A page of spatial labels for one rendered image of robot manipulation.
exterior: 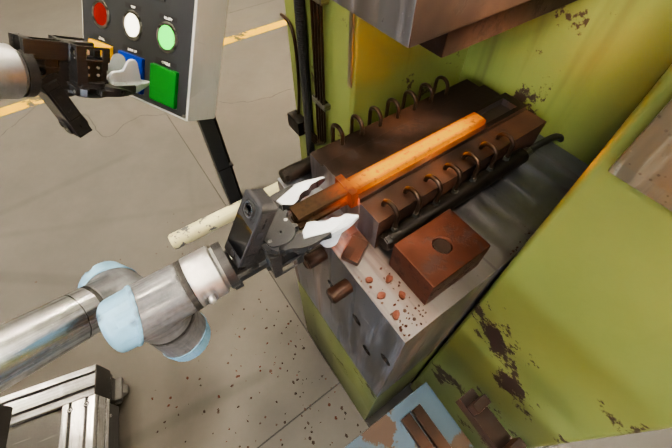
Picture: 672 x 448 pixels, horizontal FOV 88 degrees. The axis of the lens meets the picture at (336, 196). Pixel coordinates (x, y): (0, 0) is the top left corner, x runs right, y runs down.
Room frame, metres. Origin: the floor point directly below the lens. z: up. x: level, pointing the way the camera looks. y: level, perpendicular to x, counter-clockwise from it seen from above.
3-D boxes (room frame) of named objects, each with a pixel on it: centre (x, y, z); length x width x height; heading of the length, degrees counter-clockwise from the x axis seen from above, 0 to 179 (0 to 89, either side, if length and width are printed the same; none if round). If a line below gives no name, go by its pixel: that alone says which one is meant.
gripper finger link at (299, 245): (0.27, 0.05, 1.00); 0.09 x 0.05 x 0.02; 103
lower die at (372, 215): (0.50, -0.18, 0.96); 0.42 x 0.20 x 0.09; 125
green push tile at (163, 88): (0.64, 0.36, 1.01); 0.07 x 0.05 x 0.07; 60
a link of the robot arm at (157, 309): (0.18, 0.25, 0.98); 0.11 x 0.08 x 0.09; 125
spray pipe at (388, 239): (0.39, -0.22, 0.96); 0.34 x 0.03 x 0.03; 125
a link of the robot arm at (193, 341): (0.19, 0.26, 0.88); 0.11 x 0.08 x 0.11; 62
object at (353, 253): (0.29, -0.03, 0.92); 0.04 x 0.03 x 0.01; 153
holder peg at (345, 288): (0.25, -0.01, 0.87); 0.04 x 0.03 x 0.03; 125
